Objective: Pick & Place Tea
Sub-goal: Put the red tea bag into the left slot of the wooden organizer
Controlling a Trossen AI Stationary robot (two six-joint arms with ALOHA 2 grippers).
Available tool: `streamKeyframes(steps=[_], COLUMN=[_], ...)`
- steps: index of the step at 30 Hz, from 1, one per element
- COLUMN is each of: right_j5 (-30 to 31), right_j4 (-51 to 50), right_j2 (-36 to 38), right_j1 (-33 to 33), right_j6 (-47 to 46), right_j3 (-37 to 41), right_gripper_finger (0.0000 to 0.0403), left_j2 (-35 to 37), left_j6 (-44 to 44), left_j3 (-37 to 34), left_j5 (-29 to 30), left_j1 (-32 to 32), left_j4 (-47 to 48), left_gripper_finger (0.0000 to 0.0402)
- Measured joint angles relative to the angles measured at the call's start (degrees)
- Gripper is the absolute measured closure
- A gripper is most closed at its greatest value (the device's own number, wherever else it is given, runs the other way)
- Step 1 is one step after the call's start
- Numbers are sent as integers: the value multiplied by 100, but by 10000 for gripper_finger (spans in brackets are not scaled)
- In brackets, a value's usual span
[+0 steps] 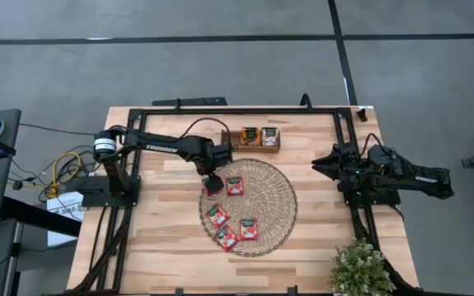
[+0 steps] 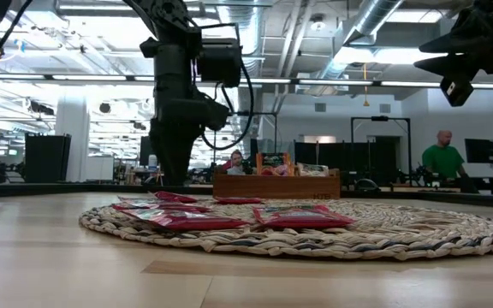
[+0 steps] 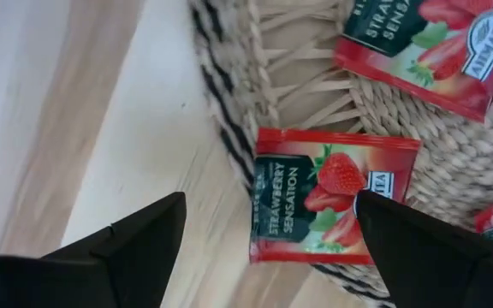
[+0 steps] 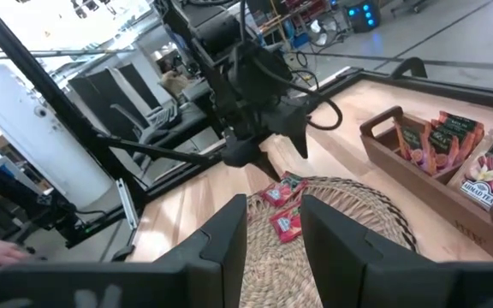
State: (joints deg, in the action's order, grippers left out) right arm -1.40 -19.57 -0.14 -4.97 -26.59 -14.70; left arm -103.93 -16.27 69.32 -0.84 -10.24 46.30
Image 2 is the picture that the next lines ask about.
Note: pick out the red tea bag packet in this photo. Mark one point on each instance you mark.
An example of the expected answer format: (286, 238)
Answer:
(165, 206)
(302, 219)
(176, 197)
(238, 200)
(186, 222)

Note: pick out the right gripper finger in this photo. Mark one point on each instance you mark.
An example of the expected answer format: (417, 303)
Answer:
(456, 65)
(456, 45)

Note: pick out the beige tea bag packet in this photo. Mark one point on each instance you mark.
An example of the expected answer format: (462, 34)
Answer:
(313, 170)

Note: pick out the black frame stand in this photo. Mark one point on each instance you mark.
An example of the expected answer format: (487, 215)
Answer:
(379, 118)
(244, 114)

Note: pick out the black partition screen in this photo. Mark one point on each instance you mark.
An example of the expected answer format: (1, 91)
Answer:
(358, 158)

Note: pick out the wooden compartment tray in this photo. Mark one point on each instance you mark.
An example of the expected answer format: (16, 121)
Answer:
(272, 190)

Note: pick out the black computer monitor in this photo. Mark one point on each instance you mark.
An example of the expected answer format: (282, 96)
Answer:
(144, 149)
(479, 150)

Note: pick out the white jug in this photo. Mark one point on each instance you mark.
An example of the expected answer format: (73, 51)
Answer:
(152, 161)

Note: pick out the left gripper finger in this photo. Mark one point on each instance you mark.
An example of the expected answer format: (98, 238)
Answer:
(176, 158)

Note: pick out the long ceiling light strip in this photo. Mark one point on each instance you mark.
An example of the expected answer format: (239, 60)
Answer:
(336, 81)

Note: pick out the person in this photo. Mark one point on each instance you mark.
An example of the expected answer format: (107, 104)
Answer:
(443, 160)
(236, 164)

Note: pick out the orange tea bag packet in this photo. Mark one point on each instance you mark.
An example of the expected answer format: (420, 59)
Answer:
(274, 160)

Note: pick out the round woven placemat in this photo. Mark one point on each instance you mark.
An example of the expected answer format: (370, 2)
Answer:
(400, 233)

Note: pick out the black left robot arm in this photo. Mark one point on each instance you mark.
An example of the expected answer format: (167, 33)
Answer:
(174, 64)

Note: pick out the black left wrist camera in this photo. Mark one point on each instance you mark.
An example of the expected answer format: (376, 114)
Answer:
(217, 116)

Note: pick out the white square column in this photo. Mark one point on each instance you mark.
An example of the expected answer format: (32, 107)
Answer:
(73, 141)

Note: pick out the black round lamp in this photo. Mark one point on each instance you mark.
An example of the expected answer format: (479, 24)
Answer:
(105, 108)

